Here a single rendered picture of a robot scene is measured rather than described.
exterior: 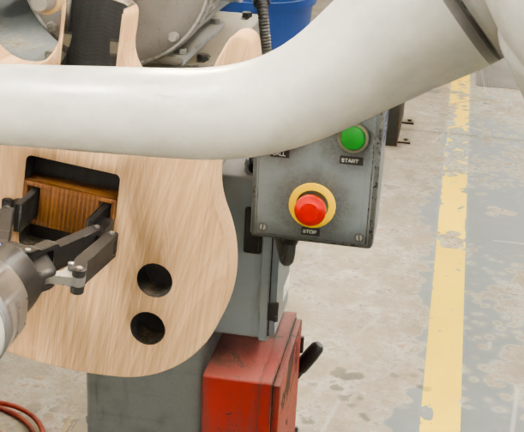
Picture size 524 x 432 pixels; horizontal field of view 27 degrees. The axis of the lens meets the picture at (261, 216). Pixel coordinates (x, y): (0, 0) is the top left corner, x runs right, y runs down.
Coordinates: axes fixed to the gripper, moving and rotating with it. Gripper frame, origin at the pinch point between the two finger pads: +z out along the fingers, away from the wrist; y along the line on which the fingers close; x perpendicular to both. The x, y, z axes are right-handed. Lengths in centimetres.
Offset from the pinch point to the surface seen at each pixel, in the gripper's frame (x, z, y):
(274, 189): -4.2, 29.5, 17.2
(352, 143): 4.2, 28.9, 25.9
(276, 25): -42, 293, -22
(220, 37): 7, 55, 3
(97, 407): -55, 47, -7
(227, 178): -12, 50, 8
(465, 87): -95, 474, 58
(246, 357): -42, 52, 15
